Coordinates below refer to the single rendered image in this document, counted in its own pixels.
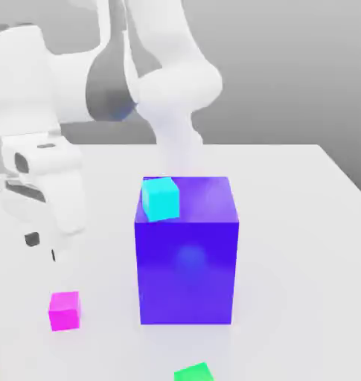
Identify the large blue box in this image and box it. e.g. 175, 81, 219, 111
134, 176, 240, 326

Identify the small magenta cube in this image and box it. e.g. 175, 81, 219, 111
48, 290, 81, 333

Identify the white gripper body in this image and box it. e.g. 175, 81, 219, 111
0, 169, 86, 237

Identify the small cyan cube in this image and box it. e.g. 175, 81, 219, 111
141, 176, 181, 223

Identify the small green cube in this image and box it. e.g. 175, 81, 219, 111
173, 361, 216, 381

